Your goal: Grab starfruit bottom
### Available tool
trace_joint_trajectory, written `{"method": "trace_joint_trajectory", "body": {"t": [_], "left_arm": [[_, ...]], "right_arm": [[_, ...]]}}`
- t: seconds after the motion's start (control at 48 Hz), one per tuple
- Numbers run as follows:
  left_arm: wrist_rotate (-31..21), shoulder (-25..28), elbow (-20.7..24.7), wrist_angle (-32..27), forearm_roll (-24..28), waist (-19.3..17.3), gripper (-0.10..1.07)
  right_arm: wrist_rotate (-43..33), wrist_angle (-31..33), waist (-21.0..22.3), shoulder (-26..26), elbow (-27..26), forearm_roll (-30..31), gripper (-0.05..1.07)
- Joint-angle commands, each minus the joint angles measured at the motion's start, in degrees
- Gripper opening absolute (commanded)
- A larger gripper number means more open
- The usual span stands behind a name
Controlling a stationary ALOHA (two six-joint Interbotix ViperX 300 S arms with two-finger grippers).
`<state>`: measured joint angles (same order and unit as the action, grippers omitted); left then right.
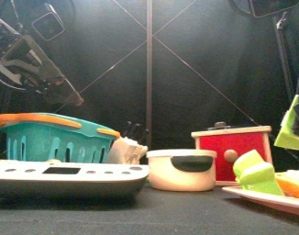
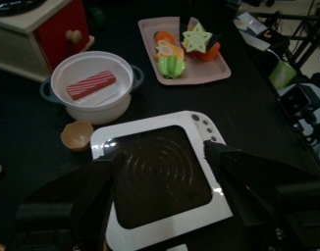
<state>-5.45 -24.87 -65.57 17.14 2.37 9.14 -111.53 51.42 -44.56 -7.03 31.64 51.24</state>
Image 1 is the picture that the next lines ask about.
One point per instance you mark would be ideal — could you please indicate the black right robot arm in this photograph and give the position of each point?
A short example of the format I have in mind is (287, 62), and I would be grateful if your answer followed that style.
(266, 6)

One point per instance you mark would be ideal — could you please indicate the red wooden toy stove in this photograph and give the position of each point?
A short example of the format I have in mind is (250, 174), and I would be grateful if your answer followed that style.
(238, 141)

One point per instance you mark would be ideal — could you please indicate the teal basket with orange rim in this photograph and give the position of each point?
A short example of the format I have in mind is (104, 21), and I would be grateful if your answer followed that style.
(42, 139)

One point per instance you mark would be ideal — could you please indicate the orange toy fruit slice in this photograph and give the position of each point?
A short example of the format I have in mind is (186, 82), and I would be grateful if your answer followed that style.
(293, 183)

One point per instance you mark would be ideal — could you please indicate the white toy knife block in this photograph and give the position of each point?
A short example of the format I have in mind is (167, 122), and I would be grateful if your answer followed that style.
(124, 152)

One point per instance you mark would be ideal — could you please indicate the pink toy plate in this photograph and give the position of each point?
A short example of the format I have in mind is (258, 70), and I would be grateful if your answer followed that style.
(270, 200)

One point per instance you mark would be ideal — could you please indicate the white and grey kitchen scale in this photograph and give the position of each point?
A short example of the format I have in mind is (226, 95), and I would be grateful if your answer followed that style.
(66, 180)

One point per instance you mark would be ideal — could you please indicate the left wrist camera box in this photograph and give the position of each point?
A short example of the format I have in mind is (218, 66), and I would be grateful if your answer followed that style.
(47, 23)

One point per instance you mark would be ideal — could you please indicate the black metal frame strut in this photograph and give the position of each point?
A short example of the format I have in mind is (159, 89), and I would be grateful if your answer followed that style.
(283, 61)

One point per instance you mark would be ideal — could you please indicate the thin metal frame pole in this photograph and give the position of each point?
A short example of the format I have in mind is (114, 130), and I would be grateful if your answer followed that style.
(148, 76)

